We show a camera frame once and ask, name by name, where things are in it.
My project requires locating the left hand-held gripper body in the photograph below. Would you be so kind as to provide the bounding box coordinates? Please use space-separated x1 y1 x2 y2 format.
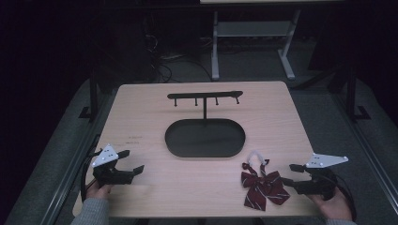
90 143 136 188

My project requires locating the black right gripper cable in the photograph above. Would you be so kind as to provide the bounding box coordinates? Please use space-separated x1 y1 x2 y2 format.
321 172 359 222

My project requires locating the black metal stand post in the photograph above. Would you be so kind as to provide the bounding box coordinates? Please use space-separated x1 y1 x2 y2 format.
78 66 100 123
345 66 373 124

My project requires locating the white metal shelf frame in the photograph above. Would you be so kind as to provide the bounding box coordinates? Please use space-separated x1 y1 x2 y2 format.
199 0 345 82

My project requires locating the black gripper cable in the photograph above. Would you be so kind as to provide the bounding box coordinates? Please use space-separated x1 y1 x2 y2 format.
321 172 359 222
79 133 103 203

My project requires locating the person's left hand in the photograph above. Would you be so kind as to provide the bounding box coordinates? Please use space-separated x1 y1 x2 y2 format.
85 180 115 202

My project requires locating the grey metal rail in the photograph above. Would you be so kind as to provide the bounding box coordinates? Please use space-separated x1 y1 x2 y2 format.
330 92 398 205
38 92 109 225

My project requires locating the tangle of black floor cables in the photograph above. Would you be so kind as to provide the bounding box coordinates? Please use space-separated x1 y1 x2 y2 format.
144 33 214 84

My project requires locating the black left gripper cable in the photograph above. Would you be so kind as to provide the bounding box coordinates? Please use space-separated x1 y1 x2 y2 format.
79 133 103 203

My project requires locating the maroon striped bow tie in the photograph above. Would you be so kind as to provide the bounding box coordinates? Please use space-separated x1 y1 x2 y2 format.
240 150 292 212

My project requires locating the person's right hand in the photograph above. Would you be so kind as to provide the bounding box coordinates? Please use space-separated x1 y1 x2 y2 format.
307 187 354 221

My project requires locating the black hook stand with tray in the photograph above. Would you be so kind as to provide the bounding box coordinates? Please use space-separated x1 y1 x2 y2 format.
164 90 247 159

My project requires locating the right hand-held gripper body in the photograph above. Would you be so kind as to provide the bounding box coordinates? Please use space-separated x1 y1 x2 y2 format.
295 152 349 202

